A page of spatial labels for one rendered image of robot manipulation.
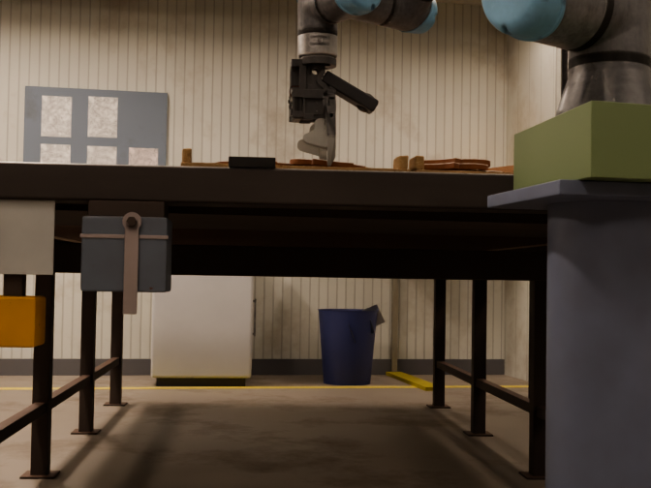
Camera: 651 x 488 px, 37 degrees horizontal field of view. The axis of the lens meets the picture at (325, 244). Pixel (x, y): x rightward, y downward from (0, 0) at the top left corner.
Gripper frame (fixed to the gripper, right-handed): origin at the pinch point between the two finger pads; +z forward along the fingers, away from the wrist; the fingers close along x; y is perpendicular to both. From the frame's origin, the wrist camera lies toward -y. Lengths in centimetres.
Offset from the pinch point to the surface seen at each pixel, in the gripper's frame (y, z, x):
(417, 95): -147, -113, -571
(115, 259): 37.3, 17.5, 23.5
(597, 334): -30, 28, 54
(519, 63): -223, -135, -547
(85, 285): 42, 22, 23
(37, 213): 50, 10, 20
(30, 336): 50, 30, 23
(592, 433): -29, 41, 54
